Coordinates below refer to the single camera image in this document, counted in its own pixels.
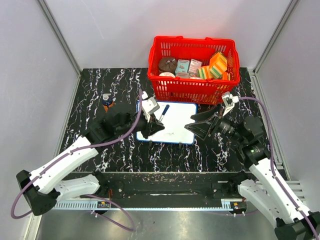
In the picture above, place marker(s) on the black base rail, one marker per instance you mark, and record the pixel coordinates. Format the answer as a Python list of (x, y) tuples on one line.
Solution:
[(169, 190)]

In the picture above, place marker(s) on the blue framed whiteboard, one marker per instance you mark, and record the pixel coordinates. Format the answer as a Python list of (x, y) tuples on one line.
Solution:
[(176, 117)]

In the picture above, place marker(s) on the red plastic shopping basket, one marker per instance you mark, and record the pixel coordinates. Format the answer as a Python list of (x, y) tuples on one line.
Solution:
[(182, 87)]

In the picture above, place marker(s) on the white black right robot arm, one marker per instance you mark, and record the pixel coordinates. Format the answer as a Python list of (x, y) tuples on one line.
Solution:
[(290, 218)]

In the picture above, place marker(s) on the pink small box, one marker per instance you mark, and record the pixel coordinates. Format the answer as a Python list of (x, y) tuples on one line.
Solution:
[(193, 66)]

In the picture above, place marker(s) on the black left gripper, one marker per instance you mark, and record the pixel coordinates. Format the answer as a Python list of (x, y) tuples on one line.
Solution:
[(151, 127)]

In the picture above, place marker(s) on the white marker with blue cap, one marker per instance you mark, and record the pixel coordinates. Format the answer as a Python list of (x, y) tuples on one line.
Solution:
[(163, 113)]

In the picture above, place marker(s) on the brown round package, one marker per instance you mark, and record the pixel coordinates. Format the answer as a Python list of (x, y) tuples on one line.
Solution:
[(167, 64)]

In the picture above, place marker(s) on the teal small box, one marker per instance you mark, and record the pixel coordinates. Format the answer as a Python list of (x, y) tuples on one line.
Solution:
[(182, 66)]

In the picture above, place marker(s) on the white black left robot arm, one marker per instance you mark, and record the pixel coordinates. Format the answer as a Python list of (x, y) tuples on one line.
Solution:
[(43, 188)]

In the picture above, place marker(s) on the orange blue pump bottle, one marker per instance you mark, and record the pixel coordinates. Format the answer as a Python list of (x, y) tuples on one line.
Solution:
[(107, 101)]

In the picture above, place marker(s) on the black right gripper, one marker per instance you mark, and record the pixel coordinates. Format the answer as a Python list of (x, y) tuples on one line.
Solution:
[(200, 129)]

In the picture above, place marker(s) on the green yellow sponge pack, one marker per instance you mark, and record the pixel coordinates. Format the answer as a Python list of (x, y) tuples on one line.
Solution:
[(204, 73)]

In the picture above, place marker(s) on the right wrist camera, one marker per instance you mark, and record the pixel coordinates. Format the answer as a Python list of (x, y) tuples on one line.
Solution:
[(229, 102)]

